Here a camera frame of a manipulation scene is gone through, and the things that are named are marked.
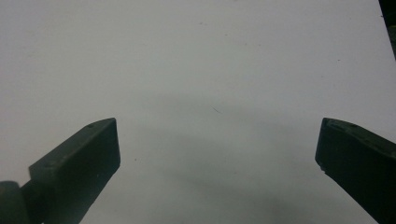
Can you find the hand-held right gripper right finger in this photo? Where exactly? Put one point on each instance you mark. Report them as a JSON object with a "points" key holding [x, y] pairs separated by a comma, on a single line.
{"points": [[361, 161]]}

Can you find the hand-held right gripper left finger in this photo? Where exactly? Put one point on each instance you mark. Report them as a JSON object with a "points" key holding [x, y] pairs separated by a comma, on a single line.
{"points": [[77, 168]]}

